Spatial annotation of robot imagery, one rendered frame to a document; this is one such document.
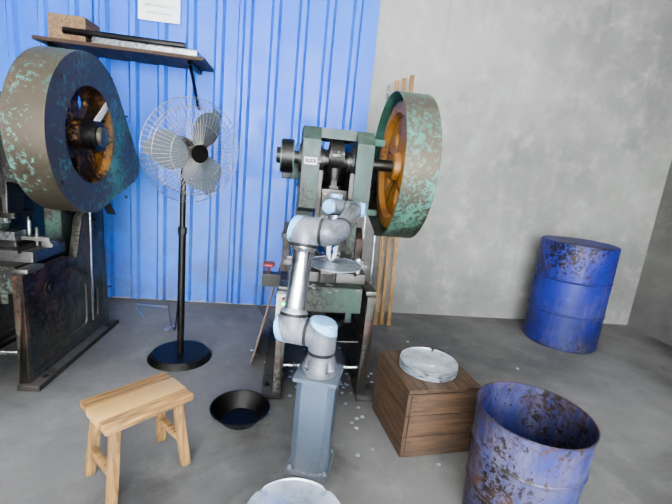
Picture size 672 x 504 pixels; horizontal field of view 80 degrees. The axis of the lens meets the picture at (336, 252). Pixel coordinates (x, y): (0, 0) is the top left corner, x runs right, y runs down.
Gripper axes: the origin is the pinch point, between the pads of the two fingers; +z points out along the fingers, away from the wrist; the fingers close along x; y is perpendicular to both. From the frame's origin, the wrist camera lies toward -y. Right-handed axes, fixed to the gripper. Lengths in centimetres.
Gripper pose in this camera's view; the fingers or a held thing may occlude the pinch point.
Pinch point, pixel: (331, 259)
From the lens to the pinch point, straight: 218.3
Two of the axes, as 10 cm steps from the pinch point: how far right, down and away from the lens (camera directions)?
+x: -9.9, -0.6, -1.3
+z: -0.9, 9.7, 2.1
